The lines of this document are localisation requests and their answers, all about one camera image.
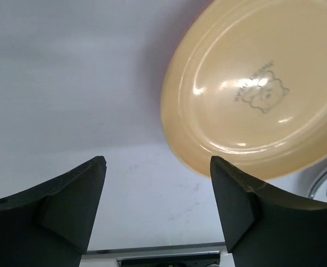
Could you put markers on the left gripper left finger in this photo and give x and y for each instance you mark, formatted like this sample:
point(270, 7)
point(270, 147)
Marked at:
point(50, 224)

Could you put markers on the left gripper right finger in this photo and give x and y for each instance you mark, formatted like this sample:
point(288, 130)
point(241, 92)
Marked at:
point(264, 225)

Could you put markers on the yellow plate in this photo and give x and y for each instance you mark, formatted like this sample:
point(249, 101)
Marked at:
point(248, 83)

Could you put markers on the aluminium front rail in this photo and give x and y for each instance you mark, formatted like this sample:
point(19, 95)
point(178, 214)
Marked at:
point(205, 254)

